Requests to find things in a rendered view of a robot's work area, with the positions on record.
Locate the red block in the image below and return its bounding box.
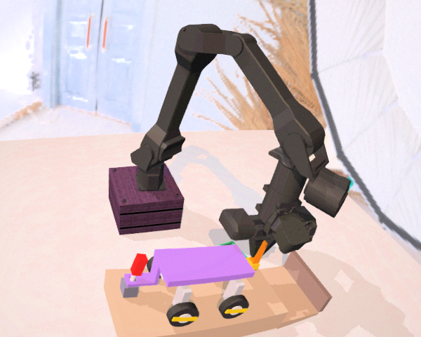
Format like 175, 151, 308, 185
130, 253, 148, 282

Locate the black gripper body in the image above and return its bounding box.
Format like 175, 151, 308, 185
219, 184, 316, 241

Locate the purple trolley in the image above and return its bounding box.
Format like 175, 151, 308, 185
124, 244, 255, 327

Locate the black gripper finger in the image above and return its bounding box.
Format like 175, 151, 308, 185
248, 235, 269, 258
262, 233, 276, 256

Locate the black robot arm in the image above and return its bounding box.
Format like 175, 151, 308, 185
130, 24, 351, 254

